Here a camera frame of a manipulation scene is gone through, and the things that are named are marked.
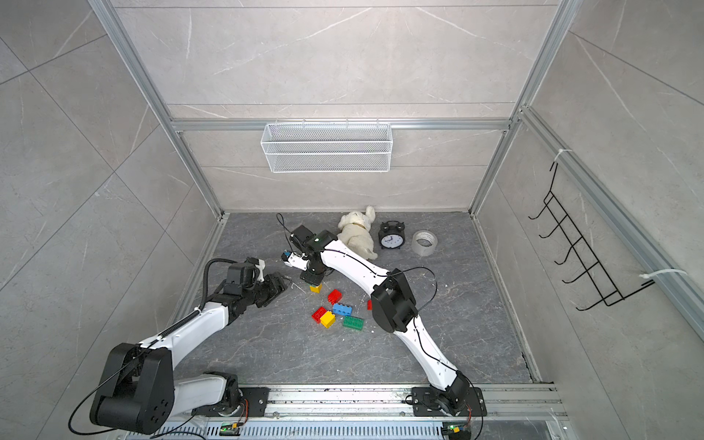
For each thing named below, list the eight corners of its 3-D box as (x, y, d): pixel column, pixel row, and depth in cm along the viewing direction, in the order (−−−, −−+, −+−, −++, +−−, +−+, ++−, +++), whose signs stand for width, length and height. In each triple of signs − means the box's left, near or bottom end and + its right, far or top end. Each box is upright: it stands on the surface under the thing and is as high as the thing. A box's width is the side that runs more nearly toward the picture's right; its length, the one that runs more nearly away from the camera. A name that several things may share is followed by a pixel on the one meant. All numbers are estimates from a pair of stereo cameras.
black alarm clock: (378, 248, 109) (380, 231, 100) (378, 238, 112) (379, 220, 104) (401, 248, 109) (405, 231, 100) (400, 238, 112) (403, 220, 104)
